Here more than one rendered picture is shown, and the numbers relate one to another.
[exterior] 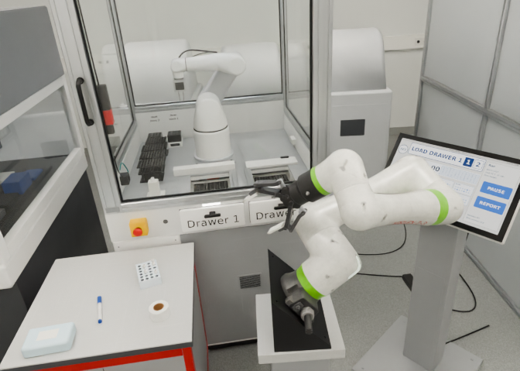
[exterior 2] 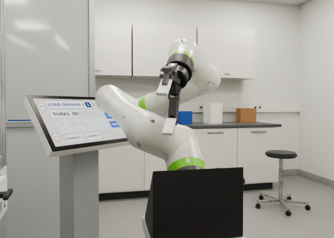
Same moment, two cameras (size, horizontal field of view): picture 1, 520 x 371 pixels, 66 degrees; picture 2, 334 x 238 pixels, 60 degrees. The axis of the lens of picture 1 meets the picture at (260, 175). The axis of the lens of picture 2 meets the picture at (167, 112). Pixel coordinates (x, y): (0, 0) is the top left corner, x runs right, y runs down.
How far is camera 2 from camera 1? 166 cm
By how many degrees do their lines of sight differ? 100
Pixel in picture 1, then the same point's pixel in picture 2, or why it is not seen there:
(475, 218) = (119, 133)
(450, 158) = (77, 105)
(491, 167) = not seen: hidden behind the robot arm
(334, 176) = (199, 52)
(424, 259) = (80, 201)
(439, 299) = (95, 229)
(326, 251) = (188, 132)
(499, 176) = not seen: hidden behind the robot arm
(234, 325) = not seen: outside the picture
